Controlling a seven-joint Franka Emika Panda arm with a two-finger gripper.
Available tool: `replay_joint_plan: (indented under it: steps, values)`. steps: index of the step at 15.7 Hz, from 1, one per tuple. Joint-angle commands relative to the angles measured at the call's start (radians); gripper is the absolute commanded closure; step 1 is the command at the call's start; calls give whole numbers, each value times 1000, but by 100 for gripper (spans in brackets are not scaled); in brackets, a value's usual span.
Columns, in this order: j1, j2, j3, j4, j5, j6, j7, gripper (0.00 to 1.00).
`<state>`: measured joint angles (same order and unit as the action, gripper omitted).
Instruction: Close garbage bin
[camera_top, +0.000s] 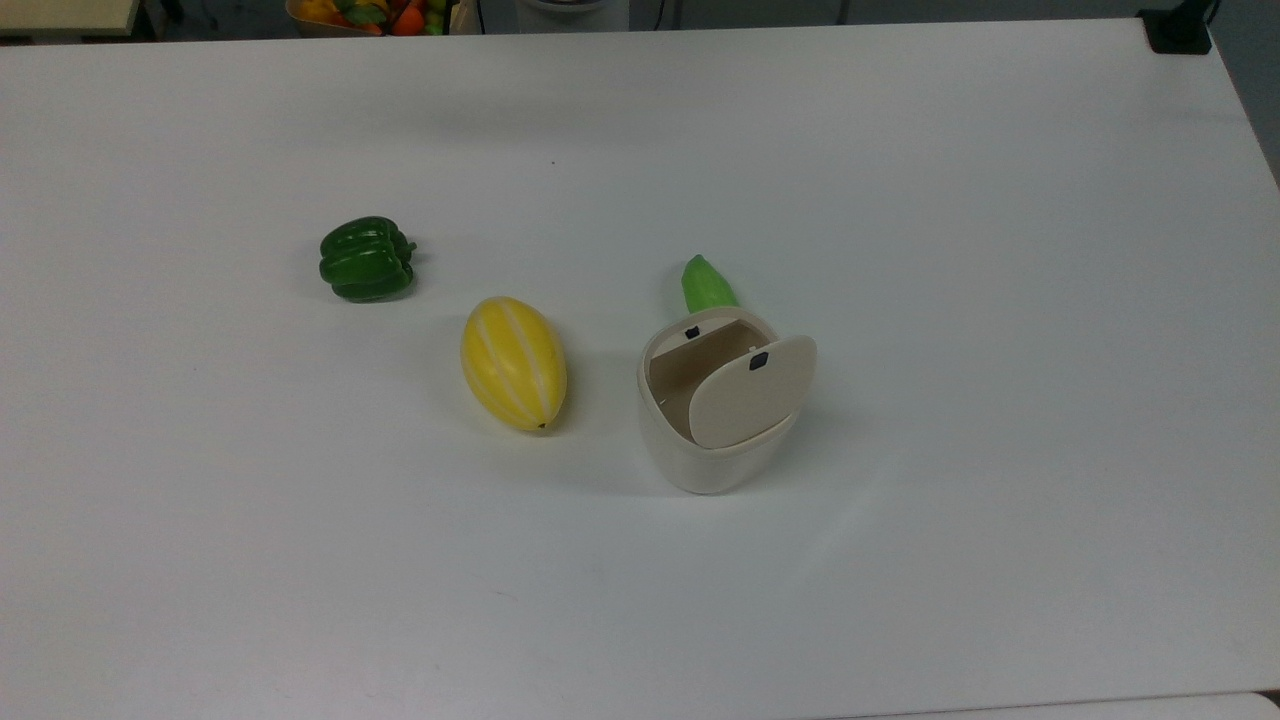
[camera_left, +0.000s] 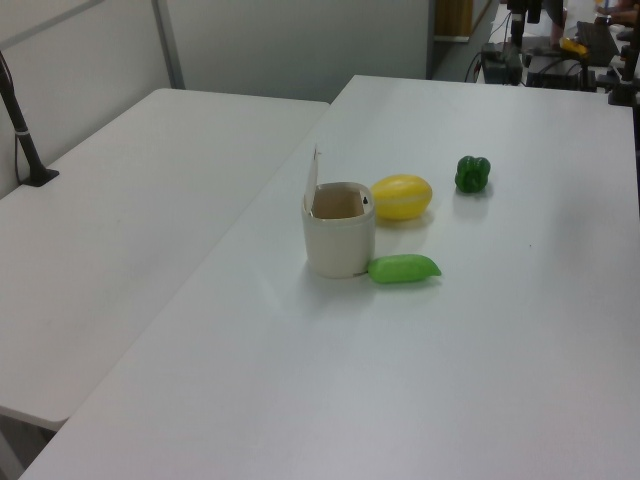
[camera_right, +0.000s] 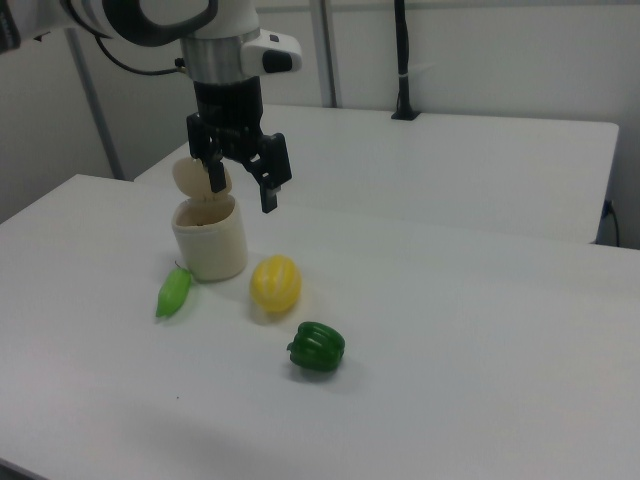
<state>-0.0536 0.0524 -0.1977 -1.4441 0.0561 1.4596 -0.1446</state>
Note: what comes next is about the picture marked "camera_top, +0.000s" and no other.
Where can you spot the light green toy pea pod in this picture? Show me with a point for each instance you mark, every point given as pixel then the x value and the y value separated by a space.
pixel 705 285

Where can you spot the light wooden desk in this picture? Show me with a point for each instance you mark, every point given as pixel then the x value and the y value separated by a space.
pixel 60 15

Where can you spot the black camera stand clamp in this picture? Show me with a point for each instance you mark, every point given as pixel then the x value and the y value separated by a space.
pixel 1180 35

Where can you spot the beige desktop garbage bin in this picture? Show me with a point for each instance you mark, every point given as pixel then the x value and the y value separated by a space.
pixel 700 470

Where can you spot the yellow striped toy melon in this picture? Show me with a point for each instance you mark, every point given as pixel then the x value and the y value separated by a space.
pixel 512 365

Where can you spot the orange toy fruit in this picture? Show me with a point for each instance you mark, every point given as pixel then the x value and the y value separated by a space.
pixel 407 21

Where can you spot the beige garbage bin lid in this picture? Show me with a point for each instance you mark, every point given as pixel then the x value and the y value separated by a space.
pixel 745 400

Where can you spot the green toy bell pepper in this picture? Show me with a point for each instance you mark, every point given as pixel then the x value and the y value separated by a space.
pixel 365 260

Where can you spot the basket of toy fruit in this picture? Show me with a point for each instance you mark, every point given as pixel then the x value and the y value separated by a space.
pixel 345 18

